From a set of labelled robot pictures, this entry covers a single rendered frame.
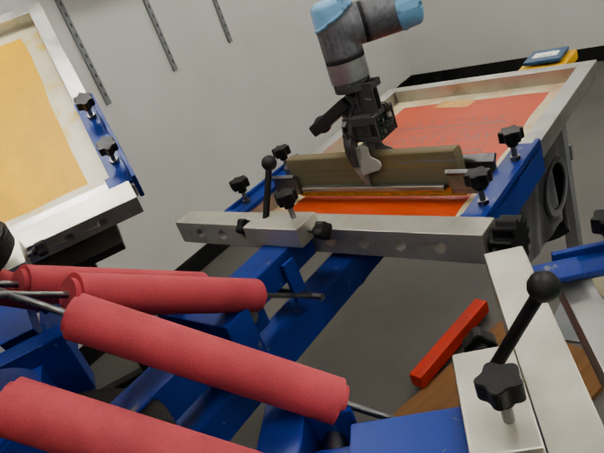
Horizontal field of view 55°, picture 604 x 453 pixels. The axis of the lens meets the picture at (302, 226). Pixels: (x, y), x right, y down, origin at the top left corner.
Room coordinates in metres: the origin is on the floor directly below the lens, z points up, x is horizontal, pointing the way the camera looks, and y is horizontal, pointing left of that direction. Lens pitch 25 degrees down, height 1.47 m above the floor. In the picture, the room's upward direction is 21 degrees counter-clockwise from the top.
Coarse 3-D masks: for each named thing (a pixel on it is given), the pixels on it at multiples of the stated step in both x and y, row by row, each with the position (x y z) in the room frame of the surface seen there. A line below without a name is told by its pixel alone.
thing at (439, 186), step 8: (352, 184) 1.13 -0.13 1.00; (360, 184) 1.12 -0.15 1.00; (376, 184) 1.09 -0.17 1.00; (384, 184) 1.07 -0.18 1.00; (392, 184) 1.06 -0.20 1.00; (400, 184) 1.05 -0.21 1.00; (408, 184) 1.03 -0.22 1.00; (416, 184) 1.02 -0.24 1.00; (424, 184) 1.01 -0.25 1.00; (432, 184) 0.99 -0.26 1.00; (440, 184) 0.98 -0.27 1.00
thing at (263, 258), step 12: (264, 252) 0.89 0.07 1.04; (276, 252) 0.87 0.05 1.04; (288, 252) 0.87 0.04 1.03; (300, 252) 0.89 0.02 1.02; (312, 252) 0.90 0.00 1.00; (252, 264) 0.86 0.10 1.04; (264, 264) 0.84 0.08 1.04; (276, 264) 0.84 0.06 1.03; (300, 264) 0.88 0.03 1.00; (240, 276) 0.83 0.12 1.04; (252, 276) 0.82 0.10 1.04; (264, 276) 0.82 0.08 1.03; (276, 276) 0.84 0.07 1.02; (276, 288) 0.83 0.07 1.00
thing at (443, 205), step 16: (512, 96) 1.40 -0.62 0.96; (528, 96) 1.35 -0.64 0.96; (544, 96) 1.32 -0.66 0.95; (464, 112) 1.41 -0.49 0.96; (480, 112) 1.37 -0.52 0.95; (496, 112) 1.33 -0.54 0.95; (512, 112) 1.29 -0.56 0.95; (528, 112) 1.26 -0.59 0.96; (496, 144) 1.15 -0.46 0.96; (496, 160) 1.08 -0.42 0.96; (368, 208) 1.08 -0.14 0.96; (384, 208) 1.06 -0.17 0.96; (400, 208) 1.03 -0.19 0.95; (416, 208) 1.01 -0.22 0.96; (432, 208) 0.98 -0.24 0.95; (448, 208) 0.96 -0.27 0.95
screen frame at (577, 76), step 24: (528, 72) 1.43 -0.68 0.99; (552, 72) 1.38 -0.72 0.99; (576, 72) 1.30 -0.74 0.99; (384, 96) 1.69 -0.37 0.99; (408, 96) 1.67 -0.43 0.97; (432, 96) 1.61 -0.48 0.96; (576, 96) 1.20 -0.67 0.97; (552, 120) 1.09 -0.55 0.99; (336, 144) 1.46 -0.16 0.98; (552, 144) 1.06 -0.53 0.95
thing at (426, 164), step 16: (288, 160) 1.25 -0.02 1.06; (304, 160) 1.21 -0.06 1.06; (320, 160) 1.18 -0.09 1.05; (336, 160) 1.15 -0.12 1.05; (384, 160) 1.07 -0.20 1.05; (400, 160) 1.04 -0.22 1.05; (416, 160) 1.02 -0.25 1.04; (432, 160) 0.99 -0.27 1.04; (448, 160) 0.97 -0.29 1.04; (304, 176) 1.22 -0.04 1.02; (320, 176) 1.19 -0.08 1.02; (336, 176) 1.16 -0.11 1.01; (352, 176) 1.13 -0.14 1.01; (384, 176) 1.07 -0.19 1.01; (400, 176) 1.05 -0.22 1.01; (416, 176) 1.02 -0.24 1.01; (432, 176) 1.00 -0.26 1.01
